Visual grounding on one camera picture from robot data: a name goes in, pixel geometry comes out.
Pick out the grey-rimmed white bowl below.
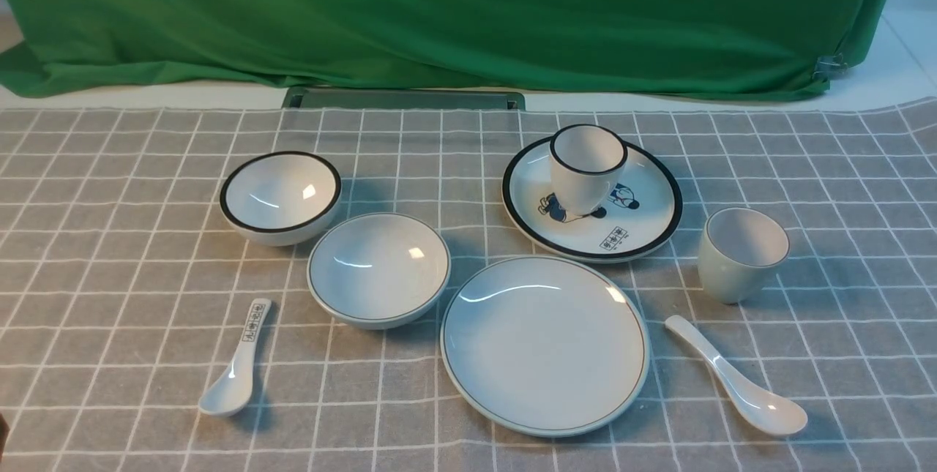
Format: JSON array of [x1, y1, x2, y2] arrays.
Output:
[[307, 212, 452, 331]]

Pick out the plain white cup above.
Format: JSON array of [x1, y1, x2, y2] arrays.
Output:
[[697, 206, 791, 304]]

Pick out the plain white spoon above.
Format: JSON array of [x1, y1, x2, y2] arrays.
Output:
[[665, 315, 809, 438]]

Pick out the black-rimmed white cup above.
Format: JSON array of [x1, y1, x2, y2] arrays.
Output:
[[549, 123, 628, 217]]

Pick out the grey-rimmed white plate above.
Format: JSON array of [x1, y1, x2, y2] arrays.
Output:
[[439, 255, 652, 438]]

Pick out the black-rimmed cartoon plate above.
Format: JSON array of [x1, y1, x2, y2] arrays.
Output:
[[501, 138, 683, 264]]

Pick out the black-rimmed white bowl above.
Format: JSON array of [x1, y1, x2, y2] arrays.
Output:
[[220, 151, 343, 247]]

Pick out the white spoon with characters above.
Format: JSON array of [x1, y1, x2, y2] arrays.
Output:
[[198, 298, 272, 416]]

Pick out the grey checked tablecloth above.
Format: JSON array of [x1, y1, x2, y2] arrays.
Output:
[[1, 98, 936, 471]]

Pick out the green backdrop cloth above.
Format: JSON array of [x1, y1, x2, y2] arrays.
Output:
[[2, 0, 886, 102]]

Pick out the metal binder clip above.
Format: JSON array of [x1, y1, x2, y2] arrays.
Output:
[[811, 53, 850, 81]]

